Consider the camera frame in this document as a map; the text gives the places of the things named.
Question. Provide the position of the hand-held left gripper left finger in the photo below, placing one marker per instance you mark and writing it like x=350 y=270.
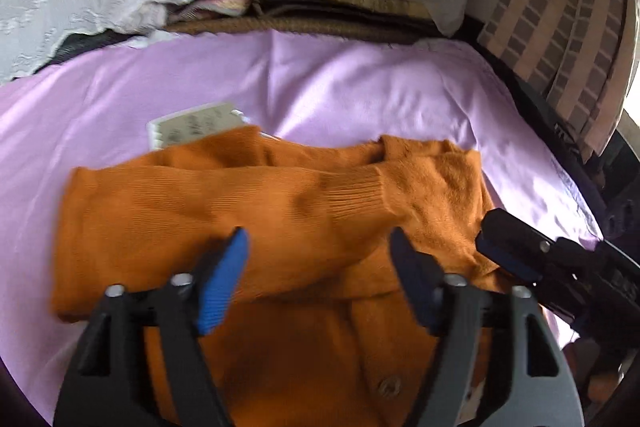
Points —
x=222 y=282

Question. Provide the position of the purple bed sheet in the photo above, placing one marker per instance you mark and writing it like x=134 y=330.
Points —
x=350 y=92

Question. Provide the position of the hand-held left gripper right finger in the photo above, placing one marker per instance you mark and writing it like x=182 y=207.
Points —
x=412 y=277

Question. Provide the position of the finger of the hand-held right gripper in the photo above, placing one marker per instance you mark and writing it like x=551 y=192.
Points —
x=515 y=232
x=502 y=258

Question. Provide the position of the white paper tag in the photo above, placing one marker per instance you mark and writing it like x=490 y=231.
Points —
x=195 y=127

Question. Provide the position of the brown woven mat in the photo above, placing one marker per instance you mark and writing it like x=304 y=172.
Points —
x=300 y=26

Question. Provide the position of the pink striped cloth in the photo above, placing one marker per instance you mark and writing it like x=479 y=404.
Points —
x=220 y=4

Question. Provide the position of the orange knit cardigan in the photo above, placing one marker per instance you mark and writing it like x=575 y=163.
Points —
x=280 y=207

